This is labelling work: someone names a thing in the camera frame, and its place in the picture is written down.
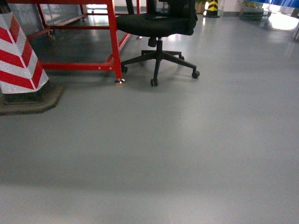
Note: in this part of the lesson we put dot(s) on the black office chair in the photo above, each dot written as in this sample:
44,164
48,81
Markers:
179,18

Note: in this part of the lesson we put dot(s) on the yellow black traffic cone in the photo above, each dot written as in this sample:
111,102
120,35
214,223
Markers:
212,9

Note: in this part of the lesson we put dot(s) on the green potted plant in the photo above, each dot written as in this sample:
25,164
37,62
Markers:
200,6

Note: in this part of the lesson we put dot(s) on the red white traffic cone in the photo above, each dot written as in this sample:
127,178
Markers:
24,85

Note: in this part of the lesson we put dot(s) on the steel roller conveyor rack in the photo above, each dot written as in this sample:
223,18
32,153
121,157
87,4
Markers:
257,9

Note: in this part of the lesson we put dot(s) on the red metal table frame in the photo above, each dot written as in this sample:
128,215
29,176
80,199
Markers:
91,41

